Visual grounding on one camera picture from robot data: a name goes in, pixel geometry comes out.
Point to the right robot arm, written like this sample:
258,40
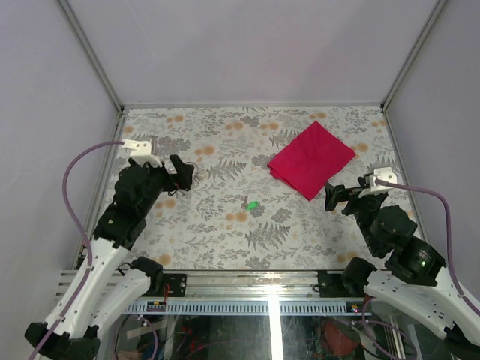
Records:
418,280

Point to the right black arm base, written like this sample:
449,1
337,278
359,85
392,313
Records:
329,284

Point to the large metal keyring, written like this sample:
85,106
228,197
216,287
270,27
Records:
184,176

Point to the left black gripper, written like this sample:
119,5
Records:
184,178

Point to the green tag key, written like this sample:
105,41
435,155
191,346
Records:
248,205

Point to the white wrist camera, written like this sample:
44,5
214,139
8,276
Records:
141,152
380,179

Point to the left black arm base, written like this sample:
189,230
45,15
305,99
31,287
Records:
168,285

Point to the folded magenta cloth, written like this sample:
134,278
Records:
310,160

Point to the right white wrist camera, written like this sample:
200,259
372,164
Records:
380,179

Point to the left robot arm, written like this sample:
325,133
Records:
73,330

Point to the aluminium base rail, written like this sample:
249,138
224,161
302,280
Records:
207,293

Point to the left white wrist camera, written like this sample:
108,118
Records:
141,152

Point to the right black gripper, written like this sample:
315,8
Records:
334,193

